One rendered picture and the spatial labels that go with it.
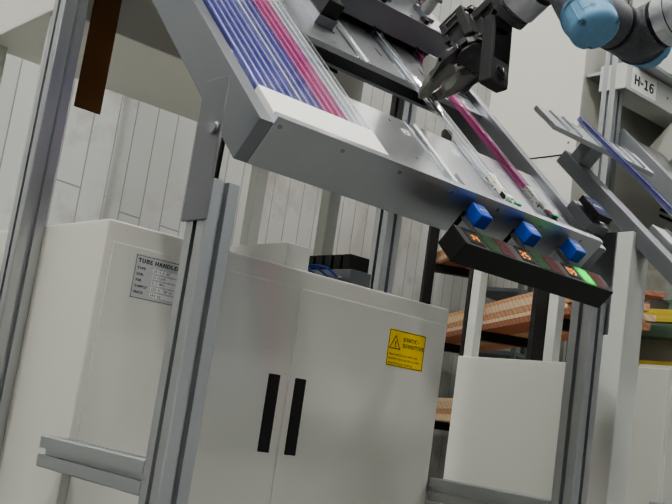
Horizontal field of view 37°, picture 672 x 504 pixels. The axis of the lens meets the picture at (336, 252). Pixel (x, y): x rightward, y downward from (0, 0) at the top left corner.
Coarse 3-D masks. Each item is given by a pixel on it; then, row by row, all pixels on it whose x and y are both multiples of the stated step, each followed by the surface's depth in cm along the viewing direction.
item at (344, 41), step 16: (288, 0) 168; (304, 16) 166; (320, 32) 164; (336, 32) 170; (352, 32) 176; (368, 32) 183; (320, 48) 173; (336, 48) 163; (352, 48) 168; (368, 48) 174; (400, 48) 188; (336, 64) 171; (352, 64) 177; (368, 64) 167; (384, 64) 173; (416, 64) 186; (368, 80) 175; (384, 80) 181; (400, 80) 172; (400, 96) 180; (416, 96) 186; (432, 112) 186
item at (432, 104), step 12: (384, 48) 180; (396, 60) 176; (408, 72) 173; (420, 84) 171; (432, 108) 167; (444, 120) 164; (456, 132) 161; (468, 144) 160; (468, 156) 158; (480, 168) 156
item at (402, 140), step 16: (368, 112) 147; (384, 128) 145; (400, 128) 150; (416, 128) 155; (384, 144) 140; (400, 144) 144; (416, 144) 149; (432, 144) 153; (448, 144) 158; (416, 160) 143; (432, 160) 147; (448, 160) 152; (464, 160) 157; (448, 176) 144; (464, 176) 150; (480, 176) 155; (496, 176) 161; (528, 176) 172; (496, 192) 152; (512, 192) 159; (544, 192) 170; (528, 208) 158
